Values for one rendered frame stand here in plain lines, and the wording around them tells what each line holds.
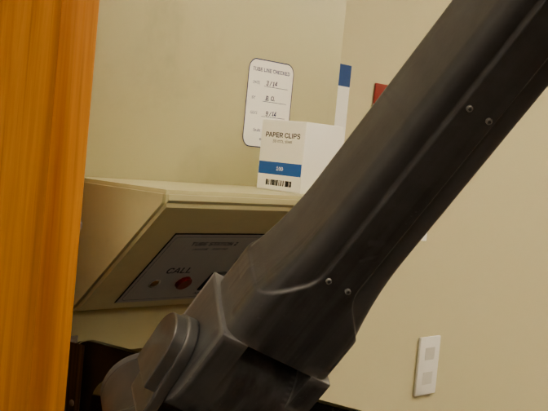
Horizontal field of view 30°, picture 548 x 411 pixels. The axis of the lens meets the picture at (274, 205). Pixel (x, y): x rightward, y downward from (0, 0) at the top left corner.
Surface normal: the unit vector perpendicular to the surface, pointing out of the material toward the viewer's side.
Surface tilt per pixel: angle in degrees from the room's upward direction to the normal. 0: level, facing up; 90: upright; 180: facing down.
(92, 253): 90
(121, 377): 45
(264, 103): 90
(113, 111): 90
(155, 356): 68
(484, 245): 90
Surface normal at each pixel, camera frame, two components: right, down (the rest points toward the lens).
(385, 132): -0.81, -0.42
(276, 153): -0.66, -0.03
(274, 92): 0.74, 0.11
